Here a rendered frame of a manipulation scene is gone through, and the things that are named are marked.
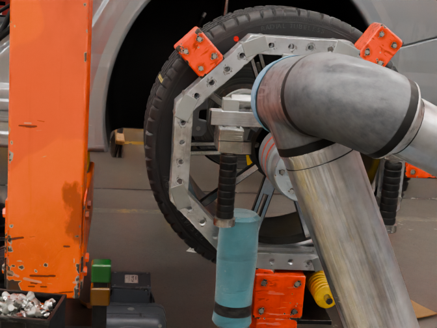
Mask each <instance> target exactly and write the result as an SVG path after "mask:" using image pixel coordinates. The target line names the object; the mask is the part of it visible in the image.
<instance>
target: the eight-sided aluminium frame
mask: <svg viewBox="0 0 437 328"><path fill-rule="evenodd" d="M269 43H270V45H269ZM320 52H331V53H340V54H344V55H349V56H352V57H356V58H359V59H362V58H361V56H359V53H360V50H358V49H357V48H356V47H355V46H354V44H353V43H352V42H350V41H348V40H343V39H335V38H313V37H302V36H282V35H271V34H261V33H259V34H252V33H248V34H247V35H246V36H245V37H244V38H242V39H241V40H239V41H238V43H236V45H234V47H232V48H231V49H230V50H229V51H228V52H227V53H225V54H224V55H223V56H224V60H223V61H222V62H221V63H220V64H219V65H217V66H216V67H215V68H214V69H213V70H212V71H210V72H209V73H208V74H207V75H206V76H205V77H204V78H202V79H201V78H200V77H199V78H197V79H196V80H195V81H194V82H193V83H191V84H190V85H189V86H188V87H187V88H186V89H185V90H182V92H181V94H179V95H178V96H177V97H176V98H175V99H174V109H173V126H172V148H171V160H170V181H169V182H168V183H169V197H170V201H171V202H172V203H173V204H174V205H175V207H176V208H177V210H179V211H180V212H181V213H182V214H183V215H184V216H185V217H186V218H187V219H188V220H189V221H190V222H191V223H192V224H193V225H194V227H195V228H196V229H197V230H198V231H199V232H200V233H201V234H202V235H203V236H204V238H205V239H206V240H207V241H208V242H210V244H212V246H214V248H215V249H216V250H217V245H218V238H219V227H217V226H215V225H214V224H213V220H214V217H213V216H212V215H211V214H210V213H209V212H208V211H207V210H206V209H205V208H204V206H203V205H202V204H201V203H200V202H199V201H198V200H197V199H196V198H195V196H194V195H193V194H192V193H191V192H190V191H189V190H188V188H189V167H190V156H191V137H192V117H193V111H194V110H195V109H196V108H197V107H198V106H199V105H201V104H202V103H203V102H204V101H205V100H207V99H208V97H210V96H211V95H212V94H213V93H214V92H215V91H216V90H218V89H219V88H220V87H221V86H222V85H223V84H225V82H227V81H228V80H229V79H230V78H231V77H232V76H233V75H235V74H236V73H237V72H238V71H239V70H240V69H241V68H242V67H243V66H245V65H246V64H247V63H248V62H249V61H251V60H252V59H253V58H254V57H255V56H256V55H257V54H264V55H282V54H293V55H310V54H313V53H320ZM240 53H242V55H241V56H239V54H240ZM226 66H227V68H226V69H224V68H225V67H226ZM210 80H212V82H209V81H210ZM196 93H197V95H194V94H196ZM182 120H183V122H182ZM181 140H182V141H181ZM385 161H386V160H384V159H382V158H381V160H380V171H379V177H378V188H377V195H376V197H375V198H376V201H377V204H378V208H379V207H380V197H381V191H382V183H383V181H382V180H383V175H384V163H385ZM400 162H401V163H402V164H403V167H402V169H401V171H402V173H401V182H400V188H399V196H398V203H397V210H396V211H398V210H399V208H400V203H401V199H402V197H401V193H402V186H403V176H404V166H405V161H400ZM379 209H380V208H379ZM256 268H259V269H286V270H308V271H315V272H316V271H323V269H322V266H321V263H320V261H319V258H318V255H317V252H316V250H315V247H301V246H281V245H258V255H257V262H256Z"/></svg>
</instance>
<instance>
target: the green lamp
mask: <svg viewBox="0 0 437 328"><path fill-rule="evenodd" d="M111 263H112V262H111V260H110V259H93V260H92V265H91V282H93V283H110V281H111Z"/></svg>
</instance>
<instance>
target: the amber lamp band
mask: <svg viewBox="0 0 437 328"><path fill-rule="evenodd" d="M110 293H111V284H110V283H108V288H95V287H93V282H92V283H91V287H90V305H91V306H102V307H107V306H109V304H110Z"/></svg>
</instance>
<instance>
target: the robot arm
mask: <svg viewBox="0 0 437 328"><path fill-rule="evenodd" d="M250 100H251V107H252V112H253V114H254V116H255V118H256V120H257V121H258V122H259V124H260V125H261V126H262V127H263V128H264V129H265V130H267V131H268V132H269V133H271V135H272V138H273V140H274V143H275V145H276V148H277V151H278V153H279V156H280V158H281V159H282V160H283V161H284V165H285V167H286V170H287V173H288V175H289V179H290V181H291V184H292V186H293V189H294V192H295V195H296V197H297V200H298V203H299V206H300V209H301V211H302V214H303V216H304V220H305V222H306V225H307V227H308V230H309V233H310V236H311V239H312V241H313V244H314V247H315V250H316V252H317V255H318V258H319V261H320V263H321V266H322V269H323V272H324V275H325V277H326V280H327V283H328V285H329V288H330V291H331V293H332V297H333V299H334V302H335V304H336V307H337V310H338V313H339V316H340V318H341V321H342V324H343V327H344V328H420V327H419V323H418V321H417V318H416V314H415V312H414V309H413V306H412V303H411V300H410V297H409V294H408V292H407V289H406V286H405V283H404V280H403V276H402V275H401V271H400V269H399V265H398V263H397V259H396V257H395V254H394V251H393V248H392V246H391V242H390V239H389V236H388V233H387V231H386V227H385V225H384V221H383V219H382V216H381V214H380V210H379V208H378V204H377V201H376V198H375V196H374V193H373V190H372V187H371V184H370V181H369V178H368V176H367V173H366V170H365V167H364V163H363V161H362V158H361V155H360V152H361V153H363V154H365V155H367V156H369V157H371V158H373V159H381V158H384V157H386V156H388V155H390V154H391V155H393V156H395V157H397V158H399V159H401V160H403V161H405V162H407V163H409V164H411V165H413V166H415V167H417V168H419V169H421V170H423V171H425V172H427V173H429V174H431V175H433V176H435V177H437V106H435V105H433V104H431V103H429V102H428V101H426V100H424V99H422V98H421V93H420V89H419V86H418V85H417V83H416V82H414V81H413V80H411V79H409V78H407V77H405V76H404V75H402V74H400V73H398V72H395V71H393V70H391V69H389V68H386V67H383V66H381V65H378V64H375V63H373V62H370V61H367V60H363V59H359V58H356V57H352V56H349V55H344V54H340V53H331V52H320V53H313V54H310V55H290V56H286V57H283V58H281V59H278V60H277V61H274V62H272V63H270V64H269V65H267V66H266V67H264V69H262V71H261V72H260V73H259V75H258V76H257V78H256V80H255V81H254V84H253V87H252V92H251V99H250Z"/></svg>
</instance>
